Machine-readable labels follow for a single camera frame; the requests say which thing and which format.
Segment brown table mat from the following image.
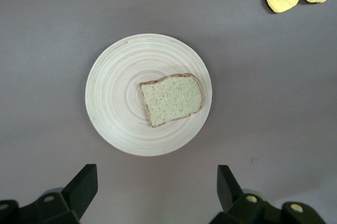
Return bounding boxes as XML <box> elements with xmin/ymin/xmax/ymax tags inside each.
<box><xmin>0</xmin><ymin>0</ymin><xmax>337</xmax><ymax>224</ymax></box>

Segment brown toast slice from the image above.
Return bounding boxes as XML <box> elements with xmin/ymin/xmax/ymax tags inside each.
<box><xmin>138</xmin><ymin>73</ymin><xmax>205</xmax><ymax>128</ymax></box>

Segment round wooden plate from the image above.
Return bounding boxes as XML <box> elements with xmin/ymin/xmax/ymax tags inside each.
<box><xmin>84</xmin><ymin>33</ymin><xmax>213</xmax><ymax>157</ymax></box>

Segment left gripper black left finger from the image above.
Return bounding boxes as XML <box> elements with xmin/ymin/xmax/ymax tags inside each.
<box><xmin>0</xmin><ymin>163</ymin><xmax>98</xmax><ymax>224</ymax></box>

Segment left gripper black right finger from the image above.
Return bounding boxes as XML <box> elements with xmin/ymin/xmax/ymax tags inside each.
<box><xmin>210</xmin><ymin>164</ymin><xmax>327</xmax><ymax>224</ymax></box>

